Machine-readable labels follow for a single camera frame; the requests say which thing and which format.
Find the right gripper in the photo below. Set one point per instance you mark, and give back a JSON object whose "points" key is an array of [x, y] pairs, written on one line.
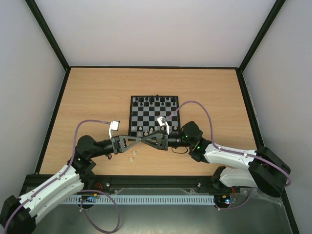
{"points": [[165, 142]]}

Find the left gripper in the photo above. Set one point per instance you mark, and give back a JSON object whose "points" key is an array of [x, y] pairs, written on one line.
{"points": [[118, 143]]}

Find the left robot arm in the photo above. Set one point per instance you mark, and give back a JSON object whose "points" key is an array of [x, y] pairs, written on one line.
{"points": [[20, 215]]}

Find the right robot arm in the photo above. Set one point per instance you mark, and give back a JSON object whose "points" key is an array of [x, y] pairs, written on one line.
{"points": [[260, 168]]}

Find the black and silver chessboard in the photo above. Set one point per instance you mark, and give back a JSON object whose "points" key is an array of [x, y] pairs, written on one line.
{"points": [[146, 116]]}

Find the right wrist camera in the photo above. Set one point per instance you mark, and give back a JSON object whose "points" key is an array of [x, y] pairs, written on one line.
{"points": [[162, 122]]}

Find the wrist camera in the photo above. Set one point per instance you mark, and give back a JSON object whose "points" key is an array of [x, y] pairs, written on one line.
{"points": [[162, 122], [114, 126]]}

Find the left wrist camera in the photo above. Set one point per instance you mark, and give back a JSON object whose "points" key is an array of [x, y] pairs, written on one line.
{"points": [[114, 126]]}

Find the grey slotted cable duct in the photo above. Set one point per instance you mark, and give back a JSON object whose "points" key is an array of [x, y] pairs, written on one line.
{"points": [[141, 200]]}

